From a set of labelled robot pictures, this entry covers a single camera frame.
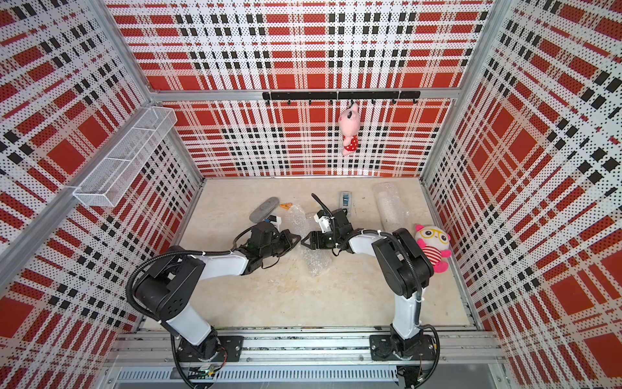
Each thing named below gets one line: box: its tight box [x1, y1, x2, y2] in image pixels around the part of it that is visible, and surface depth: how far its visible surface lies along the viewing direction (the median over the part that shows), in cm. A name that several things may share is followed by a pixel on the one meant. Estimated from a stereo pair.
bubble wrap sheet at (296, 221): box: [284, 205, 332, 278], surface depth 91 cm
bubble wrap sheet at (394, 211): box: [372, 181, 416, 234], surface depth 107 cm
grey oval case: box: [249, 196, 280, 223], surface depth 108 cm
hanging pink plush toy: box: [338, 99, 361, 157], surface depth 95 cm
